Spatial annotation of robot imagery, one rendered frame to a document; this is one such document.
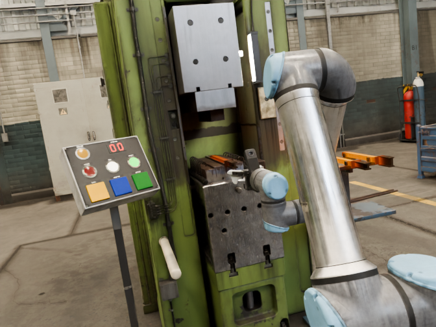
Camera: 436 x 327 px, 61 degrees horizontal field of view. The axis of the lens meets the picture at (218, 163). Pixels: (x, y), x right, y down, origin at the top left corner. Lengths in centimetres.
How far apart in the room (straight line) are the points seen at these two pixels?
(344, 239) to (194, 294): 140
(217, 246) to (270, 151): 61
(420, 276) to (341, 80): 50
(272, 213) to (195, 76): 80
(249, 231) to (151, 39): 108
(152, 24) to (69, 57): 591
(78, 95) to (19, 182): 212
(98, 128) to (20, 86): 172
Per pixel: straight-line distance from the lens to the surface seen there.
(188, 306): 220
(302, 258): 233
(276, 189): 132
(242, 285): 200
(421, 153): 561
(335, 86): 105
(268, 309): 217
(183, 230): 203
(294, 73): 97
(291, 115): 94
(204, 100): 183
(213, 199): 181
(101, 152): 165
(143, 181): 164
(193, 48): 184
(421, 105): 886
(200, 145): 231
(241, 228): 189
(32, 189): 798
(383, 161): 187
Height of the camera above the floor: 127
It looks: 8 degrees down
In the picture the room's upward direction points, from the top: 8 degrees counter-clockwise
